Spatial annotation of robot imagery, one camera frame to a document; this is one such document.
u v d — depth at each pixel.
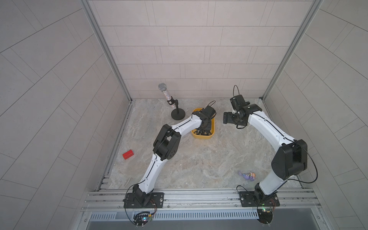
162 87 0.85
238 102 0.67
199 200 0.73
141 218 0.68
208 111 0.78
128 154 0.84
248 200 0.71
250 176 0.77
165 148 0.57
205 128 0.86
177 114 1.05
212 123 0.87
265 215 0.68
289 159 0.44
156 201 0.71
